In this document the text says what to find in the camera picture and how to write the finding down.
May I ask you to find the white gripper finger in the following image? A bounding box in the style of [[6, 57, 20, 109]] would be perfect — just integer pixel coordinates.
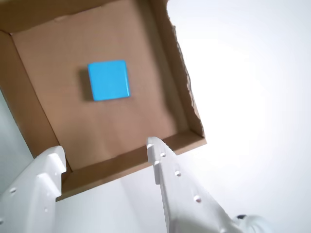
[[146, 136, 243, 233], [0, 145, 68, 233]]

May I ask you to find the blue cube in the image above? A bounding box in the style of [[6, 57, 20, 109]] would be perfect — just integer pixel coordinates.
[[87, 60, 132, 102]]

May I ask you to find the brown cardboard box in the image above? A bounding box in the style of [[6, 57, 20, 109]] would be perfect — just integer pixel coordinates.
[[0, 0, 207, 202]]

